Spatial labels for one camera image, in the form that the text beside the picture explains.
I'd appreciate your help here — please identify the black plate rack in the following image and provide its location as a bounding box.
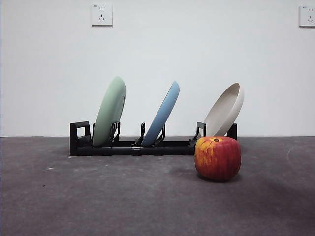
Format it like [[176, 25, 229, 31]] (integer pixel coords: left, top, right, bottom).
[[69, 121, 238, 157]]

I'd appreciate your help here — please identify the white wall socket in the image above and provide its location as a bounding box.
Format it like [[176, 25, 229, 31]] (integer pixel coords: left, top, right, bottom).
[[91, 3, 113, 27], [299, 4, 315, 28]]

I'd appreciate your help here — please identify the beige plate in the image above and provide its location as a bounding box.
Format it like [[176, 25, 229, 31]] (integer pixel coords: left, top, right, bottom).
[[203, 82, 245, 138]]

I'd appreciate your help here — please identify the blue plate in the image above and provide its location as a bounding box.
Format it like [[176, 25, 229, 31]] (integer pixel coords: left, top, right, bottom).
[[141, 80, 180, 146]]

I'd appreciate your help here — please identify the green plate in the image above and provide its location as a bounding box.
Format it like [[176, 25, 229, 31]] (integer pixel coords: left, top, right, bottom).
[[93, 76, 126, 148]]

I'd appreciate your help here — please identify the red yellow apple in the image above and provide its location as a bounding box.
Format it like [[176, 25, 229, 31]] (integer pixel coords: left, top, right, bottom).
[[194, 136, 242, 182]]

